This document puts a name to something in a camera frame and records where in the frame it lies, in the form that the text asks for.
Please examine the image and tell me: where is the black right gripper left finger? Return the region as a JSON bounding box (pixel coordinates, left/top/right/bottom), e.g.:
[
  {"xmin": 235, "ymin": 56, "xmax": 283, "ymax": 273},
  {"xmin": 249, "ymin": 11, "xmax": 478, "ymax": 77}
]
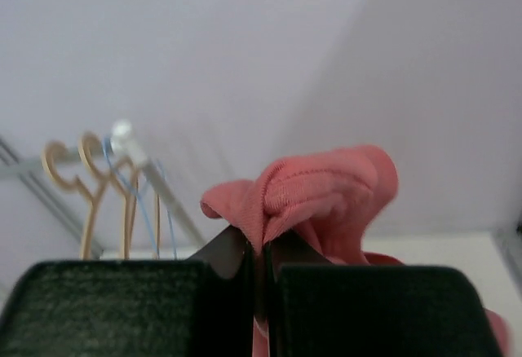
[{"xmin": 1, "ymin": 227, "xmax": 254, "ymax": 356}]

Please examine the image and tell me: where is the metal clothes rack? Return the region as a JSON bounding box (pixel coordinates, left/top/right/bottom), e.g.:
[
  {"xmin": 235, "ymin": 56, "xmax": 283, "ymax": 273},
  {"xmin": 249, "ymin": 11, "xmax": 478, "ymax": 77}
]
[{"xmin": 1, "ymin": 120, "xmax": 206, "ymax": 258}]

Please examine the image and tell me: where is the beige wooden hanger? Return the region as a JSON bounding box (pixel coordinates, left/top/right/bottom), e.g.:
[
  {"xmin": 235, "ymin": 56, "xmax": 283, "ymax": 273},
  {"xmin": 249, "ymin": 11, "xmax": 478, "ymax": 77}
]
[
  {"xmin": 78, "ymin": 133, "xmax": 140, "ymax": 260},
  {"xmin": 41, "ymin": 133, "xmax": 107, "ymax": 260}
]

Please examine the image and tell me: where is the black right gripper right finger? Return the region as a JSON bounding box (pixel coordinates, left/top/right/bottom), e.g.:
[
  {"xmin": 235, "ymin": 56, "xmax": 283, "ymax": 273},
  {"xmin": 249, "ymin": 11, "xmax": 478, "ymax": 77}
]
[{"xmin": 263, "ymin": 231, "xmax": 502, "ymax": 357}]

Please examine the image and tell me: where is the pink t shirt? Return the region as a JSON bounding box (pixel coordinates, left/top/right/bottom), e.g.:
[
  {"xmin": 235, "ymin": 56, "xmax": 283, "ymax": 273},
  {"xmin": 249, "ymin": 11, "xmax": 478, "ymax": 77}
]
[{"xmin": 201, "ymin": 145, "xmax": 511, "ymax": 356}]

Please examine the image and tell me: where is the light blue wire hanger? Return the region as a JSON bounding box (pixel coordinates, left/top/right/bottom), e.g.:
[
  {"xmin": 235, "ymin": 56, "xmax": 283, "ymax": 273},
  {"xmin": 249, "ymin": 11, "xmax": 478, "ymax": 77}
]
[{"xmin": 101, "ymin": 137, "xmax": 161, "ymax": 259}]

